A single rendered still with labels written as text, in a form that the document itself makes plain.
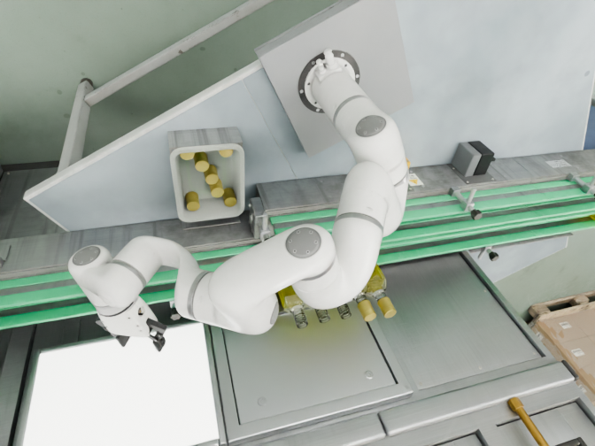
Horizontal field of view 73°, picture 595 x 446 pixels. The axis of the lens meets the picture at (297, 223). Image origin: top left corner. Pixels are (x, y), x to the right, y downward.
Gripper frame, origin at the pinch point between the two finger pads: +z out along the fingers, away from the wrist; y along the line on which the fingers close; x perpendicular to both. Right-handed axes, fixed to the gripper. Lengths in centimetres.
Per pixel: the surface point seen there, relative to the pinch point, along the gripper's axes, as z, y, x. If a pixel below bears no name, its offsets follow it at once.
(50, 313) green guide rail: -2.3, 26.1, -3.1
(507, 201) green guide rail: 5, -88, -63
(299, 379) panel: 19.2, -33.7, -5.7
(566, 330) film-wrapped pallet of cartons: 295, -229, -228
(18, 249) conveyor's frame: -13.3, 36.9, -13.2
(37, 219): 4, 65, -42
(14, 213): 2, 74, -43
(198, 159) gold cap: -26.5, -7.5, -35.3
